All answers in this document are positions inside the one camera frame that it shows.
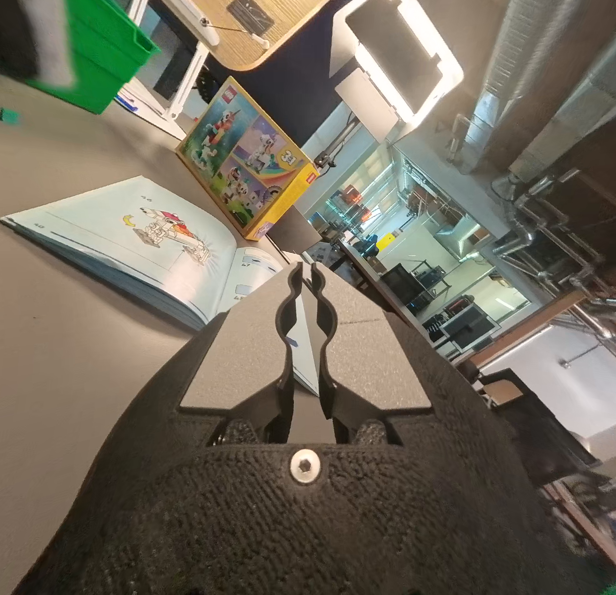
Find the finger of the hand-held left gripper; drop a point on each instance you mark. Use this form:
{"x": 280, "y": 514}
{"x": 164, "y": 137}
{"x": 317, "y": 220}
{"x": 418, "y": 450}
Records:
{"x": 50, "y": 31}

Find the yellow lego set box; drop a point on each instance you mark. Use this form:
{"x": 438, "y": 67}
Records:
{"x": 240, "y": 161}

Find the green plastic bin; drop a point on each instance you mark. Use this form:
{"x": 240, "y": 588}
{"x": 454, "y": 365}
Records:
{"x": 106, "y": 51}

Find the bright led light panel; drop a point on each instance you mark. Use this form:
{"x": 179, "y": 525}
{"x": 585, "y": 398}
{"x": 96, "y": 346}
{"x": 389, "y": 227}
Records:
{"x": 394, "y": 41}

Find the black equipment case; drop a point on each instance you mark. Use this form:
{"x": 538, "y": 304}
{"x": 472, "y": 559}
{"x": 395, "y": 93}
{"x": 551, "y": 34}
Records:
{"x": 464, "y": 326}

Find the small teal lego piece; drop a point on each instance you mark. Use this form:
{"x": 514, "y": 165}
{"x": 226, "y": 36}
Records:
{"x": 9, "y": 116}

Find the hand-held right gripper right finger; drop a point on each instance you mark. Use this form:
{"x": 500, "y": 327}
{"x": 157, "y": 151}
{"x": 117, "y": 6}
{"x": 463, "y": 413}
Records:
{"x": 380, "y": 364}

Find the black laptop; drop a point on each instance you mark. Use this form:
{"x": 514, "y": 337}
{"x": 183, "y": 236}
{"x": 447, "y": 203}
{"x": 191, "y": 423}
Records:
{"x": 296, "y": 226}

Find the metal ventilation duct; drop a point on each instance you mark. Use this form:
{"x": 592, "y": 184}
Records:
{"x": 529, "y": 51}

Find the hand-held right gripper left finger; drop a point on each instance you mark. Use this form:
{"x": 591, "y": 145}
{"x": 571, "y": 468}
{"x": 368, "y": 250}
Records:
{"x": 231, "y": 364}

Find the open light blue instruction booklet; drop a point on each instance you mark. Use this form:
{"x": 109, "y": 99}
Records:
{"x": 120, "y": 229}

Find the beige wooden chair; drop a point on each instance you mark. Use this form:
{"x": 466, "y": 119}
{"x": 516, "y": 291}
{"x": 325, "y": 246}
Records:
{"x": 269, "y": 7}

